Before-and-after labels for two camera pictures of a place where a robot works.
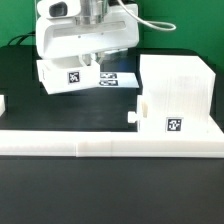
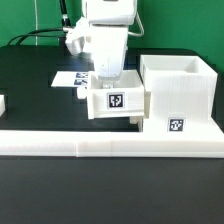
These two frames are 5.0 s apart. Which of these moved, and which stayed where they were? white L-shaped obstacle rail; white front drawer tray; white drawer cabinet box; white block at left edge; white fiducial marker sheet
Moved: white front drawer tray; white fiducial marker sheet
Stayed: white block at left edge; white drawer cabinet box; white L-shaped obstacle rail
